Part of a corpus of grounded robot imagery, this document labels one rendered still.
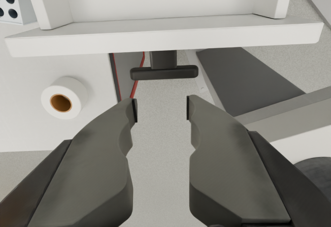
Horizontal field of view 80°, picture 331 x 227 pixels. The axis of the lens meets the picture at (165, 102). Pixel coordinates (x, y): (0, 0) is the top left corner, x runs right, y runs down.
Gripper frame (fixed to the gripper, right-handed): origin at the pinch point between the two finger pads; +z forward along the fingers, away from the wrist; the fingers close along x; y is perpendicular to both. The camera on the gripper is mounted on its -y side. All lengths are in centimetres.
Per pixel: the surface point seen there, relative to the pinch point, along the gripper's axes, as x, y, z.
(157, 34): -0.2, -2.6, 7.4
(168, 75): 0.5, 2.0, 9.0
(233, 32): 6.5, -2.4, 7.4
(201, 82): 21, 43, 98
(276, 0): 11.6, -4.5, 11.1
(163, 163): -6, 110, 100
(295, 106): 27.0, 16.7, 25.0
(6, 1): -21.7, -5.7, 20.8
